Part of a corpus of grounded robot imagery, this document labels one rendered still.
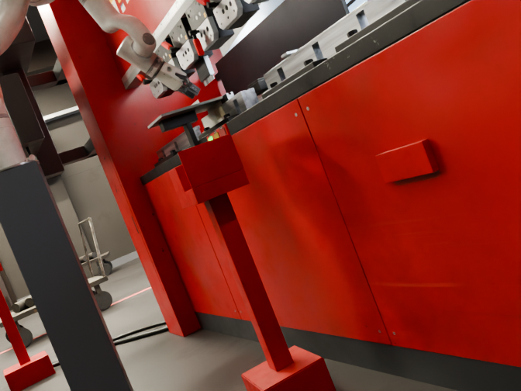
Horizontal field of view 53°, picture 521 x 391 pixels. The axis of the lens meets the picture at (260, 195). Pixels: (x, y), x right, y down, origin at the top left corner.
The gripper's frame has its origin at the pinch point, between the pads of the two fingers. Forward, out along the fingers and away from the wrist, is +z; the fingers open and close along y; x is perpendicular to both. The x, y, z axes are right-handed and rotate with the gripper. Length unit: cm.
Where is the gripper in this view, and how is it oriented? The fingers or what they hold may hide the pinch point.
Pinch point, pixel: (192, 91)
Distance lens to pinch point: 213.1
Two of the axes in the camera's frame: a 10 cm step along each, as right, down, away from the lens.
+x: -3.9, 8.6, -3.3
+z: 8.0, 4.9, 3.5
